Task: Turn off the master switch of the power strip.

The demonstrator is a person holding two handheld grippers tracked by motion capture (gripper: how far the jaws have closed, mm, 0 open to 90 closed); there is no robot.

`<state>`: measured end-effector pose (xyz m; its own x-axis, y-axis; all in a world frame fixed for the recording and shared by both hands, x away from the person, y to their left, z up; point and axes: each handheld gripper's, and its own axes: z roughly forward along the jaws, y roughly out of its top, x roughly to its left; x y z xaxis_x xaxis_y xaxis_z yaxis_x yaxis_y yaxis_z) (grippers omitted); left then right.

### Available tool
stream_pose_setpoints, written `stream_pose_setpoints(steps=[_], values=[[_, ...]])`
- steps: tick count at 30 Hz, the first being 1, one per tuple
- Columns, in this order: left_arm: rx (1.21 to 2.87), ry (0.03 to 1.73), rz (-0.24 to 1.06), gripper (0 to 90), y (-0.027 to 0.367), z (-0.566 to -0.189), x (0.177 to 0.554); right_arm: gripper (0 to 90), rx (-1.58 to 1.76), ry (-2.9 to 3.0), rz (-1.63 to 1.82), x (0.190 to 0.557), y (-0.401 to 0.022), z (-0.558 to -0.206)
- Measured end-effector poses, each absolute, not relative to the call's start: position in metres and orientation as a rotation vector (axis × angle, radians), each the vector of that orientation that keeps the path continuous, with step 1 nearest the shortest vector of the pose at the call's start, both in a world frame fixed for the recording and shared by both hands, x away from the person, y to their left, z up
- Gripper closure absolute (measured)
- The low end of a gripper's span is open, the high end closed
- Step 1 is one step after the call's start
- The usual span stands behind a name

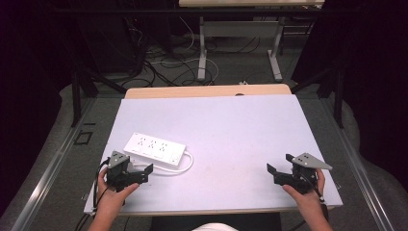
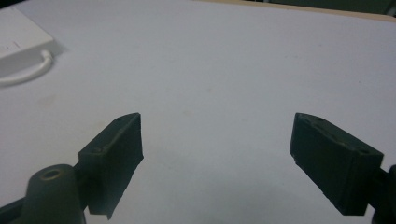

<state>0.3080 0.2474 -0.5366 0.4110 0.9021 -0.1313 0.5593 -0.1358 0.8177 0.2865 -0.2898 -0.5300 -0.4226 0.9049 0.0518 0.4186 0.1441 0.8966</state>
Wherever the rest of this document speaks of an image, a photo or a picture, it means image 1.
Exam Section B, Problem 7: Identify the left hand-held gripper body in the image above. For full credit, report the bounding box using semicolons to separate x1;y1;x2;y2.
106;150;150;193

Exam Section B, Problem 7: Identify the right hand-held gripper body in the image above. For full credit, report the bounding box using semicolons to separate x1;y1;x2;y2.
273;152;334;195

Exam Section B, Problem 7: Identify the person's right hand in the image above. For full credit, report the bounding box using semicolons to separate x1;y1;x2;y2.
282;168;327;213

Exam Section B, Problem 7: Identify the person's left hand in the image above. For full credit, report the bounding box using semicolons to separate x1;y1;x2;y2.
96;167;140;210

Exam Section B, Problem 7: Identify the white power strip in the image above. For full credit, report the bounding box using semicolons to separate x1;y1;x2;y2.
122;132;188;170

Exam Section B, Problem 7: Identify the white table mat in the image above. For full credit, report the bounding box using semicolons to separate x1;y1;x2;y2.
83;93;344;217

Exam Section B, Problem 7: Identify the black metal stand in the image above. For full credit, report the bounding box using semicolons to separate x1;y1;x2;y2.
70;64;128;128
290;65;345;130

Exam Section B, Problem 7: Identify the person's white clothing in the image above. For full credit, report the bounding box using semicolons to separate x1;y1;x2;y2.
191;222;241;231

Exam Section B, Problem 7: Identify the wooden table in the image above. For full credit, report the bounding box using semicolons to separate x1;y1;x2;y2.
123;83;293;100

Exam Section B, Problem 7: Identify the dark curtain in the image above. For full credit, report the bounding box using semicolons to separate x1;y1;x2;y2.
292;0;408;193
0;0;78;216

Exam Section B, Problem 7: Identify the desk with white legs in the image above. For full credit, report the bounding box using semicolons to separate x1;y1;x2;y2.
178;0;325;83

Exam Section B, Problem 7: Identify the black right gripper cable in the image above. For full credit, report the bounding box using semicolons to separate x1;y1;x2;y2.
306;177;329;206

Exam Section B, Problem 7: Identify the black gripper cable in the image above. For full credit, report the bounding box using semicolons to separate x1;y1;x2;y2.
306;177;329;206
91;156;111;211

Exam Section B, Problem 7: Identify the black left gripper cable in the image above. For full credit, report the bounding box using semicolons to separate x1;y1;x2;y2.
91;156;111;211

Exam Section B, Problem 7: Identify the white power strip cable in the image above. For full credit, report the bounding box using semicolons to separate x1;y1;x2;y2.
129;150;195;174

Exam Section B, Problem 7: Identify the black floor frame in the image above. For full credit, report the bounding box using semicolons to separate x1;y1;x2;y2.
73;130;94;146

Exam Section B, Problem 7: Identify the metal floor rail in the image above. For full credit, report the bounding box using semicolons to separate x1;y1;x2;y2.
10;97;97;231
319;98;396;231

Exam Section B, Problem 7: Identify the bundle of black floor cables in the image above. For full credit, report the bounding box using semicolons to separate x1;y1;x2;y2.
123;18;201;89

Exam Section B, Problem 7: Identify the white floor cable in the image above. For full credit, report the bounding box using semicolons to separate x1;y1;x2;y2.
149;15;220;85

